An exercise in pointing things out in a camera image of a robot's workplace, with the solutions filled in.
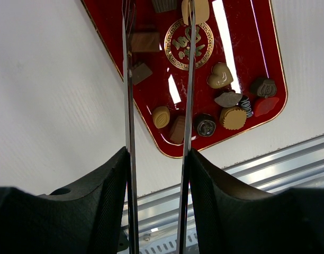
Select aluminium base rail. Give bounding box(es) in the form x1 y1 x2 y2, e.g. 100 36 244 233
138 134 324 234

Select tan rounded square chocolate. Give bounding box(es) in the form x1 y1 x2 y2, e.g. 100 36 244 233
181 0 210 25

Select tan heart chocolate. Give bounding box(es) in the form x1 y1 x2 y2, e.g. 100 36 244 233
207 63 233 89

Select brown marbled bar chocolate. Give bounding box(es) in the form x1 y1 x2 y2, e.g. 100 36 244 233
131 32 160 53

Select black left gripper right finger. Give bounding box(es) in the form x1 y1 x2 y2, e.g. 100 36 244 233
190 150 324 253

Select dark crown chocolate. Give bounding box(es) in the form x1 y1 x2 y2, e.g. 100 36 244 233
249 77 277 98

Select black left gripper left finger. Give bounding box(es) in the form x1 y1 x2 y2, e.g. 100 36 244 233
0 148 129 253

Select tan round fluted chocolate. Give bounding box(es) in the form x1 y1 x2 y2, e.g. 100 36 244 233
219 106 247 130

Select tan oval ridged chocolate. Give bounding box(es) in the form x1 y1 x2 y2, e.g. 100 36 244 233
152 106 170 129

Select red lips chocolate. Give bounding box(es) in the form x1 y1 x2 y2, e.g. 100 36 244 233
253 97 280 117

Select brown trapezoid chocolate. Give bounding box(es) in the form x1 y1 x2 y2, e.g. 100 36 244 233
169 115 185 144

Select brown fluted cup chocolate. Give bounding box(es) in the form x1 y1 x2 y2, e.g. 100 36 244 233
151 0 177 13

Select silver metal tongs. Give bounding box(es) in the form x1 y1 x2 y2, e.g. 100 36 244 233
121 0 197 254

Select black white striped chocolate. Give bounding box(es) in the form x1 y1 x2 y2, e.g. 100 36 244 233
238 95 253 118

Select brown lips chocolate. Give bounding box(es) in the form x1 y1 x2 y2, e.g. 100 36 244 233
214 91 242 108

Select dark brown cube chocolate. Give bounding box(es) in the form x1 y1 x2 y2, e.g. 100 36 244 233
132 62 152 85

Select dark round embossed chocolate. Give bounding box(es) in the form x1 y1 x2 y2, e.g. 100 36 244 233
193 113 217 137

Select red rectangular tray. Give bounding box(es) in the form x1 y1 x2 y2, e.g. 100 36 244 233
83 0 287 158

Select grey slotted cable duct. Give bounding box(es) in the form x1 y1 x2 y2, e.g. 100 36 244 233
139 229 200 254

